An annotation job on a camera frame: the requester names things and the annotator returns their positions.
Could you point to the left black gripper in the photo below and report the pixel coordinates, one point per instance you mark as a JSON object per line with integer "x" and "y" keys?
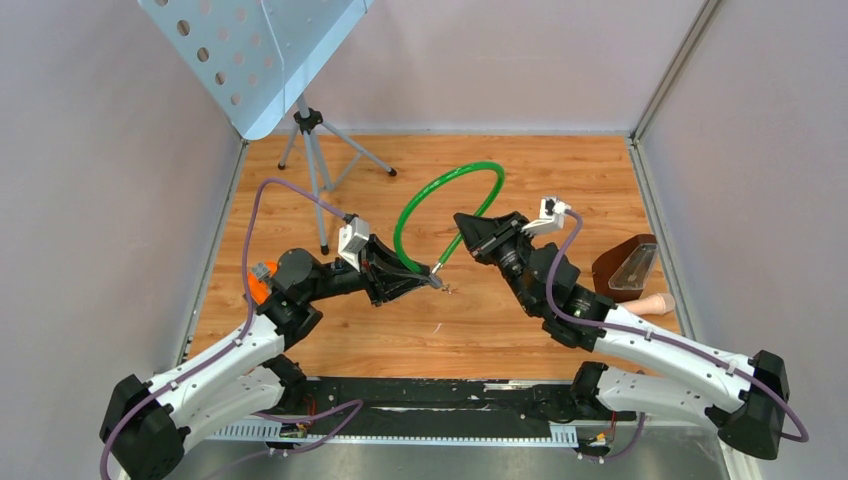
{"x": 381, "y": 289}

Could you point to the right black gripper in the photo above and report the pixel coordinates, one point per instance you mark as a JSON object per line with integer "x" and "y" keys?
{"x": 476, "y": 231}

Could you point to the green cable lock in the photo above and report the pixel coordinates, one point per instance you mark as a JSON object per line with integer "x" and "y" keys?
{"x": 433, "y": 186}

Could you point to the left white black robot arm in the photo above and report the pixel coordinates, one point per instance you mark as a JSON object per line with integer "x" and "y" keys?
{"x": 149, "y": 426}

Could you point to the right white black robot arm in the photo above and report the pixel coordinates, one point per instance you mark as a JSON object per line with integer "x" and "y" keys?
{"x": 743, "y": 399}

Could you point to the orange grey brick toy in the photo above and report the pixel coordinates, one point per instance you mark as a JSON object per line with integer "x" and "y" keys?
{"x": 259, "y": 285}

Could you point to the pink cylinder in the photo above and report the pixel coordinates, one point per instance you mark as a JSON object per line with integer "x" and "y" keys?
{"x": 654, "y": 304}

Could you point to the light blue music stand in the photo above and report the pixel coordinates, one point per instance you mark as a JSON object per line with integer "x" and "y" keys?
{"x": 256, "y": 59}

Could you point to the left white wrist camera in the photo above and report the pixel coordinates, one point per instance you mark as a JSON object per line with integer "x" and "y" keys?
{"x": 353, "y": 236}

